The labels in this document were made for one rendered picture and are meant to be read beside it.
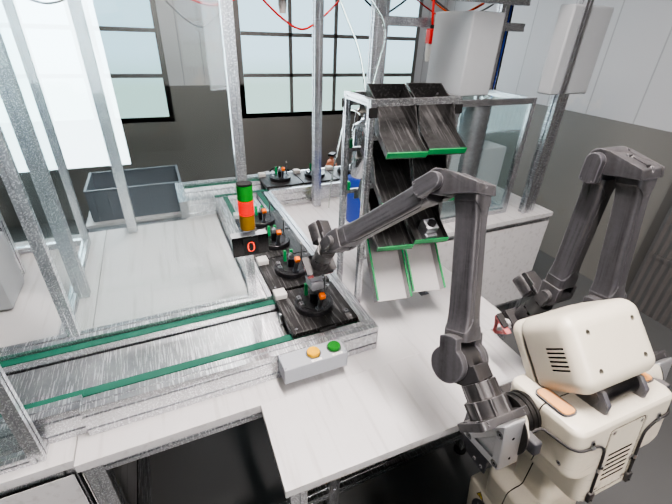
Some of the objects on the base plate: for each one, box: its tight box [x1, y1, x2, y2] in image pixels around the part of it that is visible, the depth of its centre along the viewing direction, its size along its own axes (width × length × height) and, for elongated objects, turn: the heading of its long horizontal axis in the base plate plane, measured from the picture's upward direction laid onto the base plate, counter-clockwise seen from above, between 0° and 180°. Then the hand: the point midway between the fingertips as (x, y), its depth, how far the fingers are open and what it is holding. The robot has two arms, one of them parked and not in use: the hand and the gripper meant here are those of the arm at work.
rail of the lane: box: [79, 319, 379, 436], centre depth 120 cm, size 6×89×11 cm, turn 111°
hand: (313, 273), depth 133 cm, fingers closed on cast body, 4 cm apart
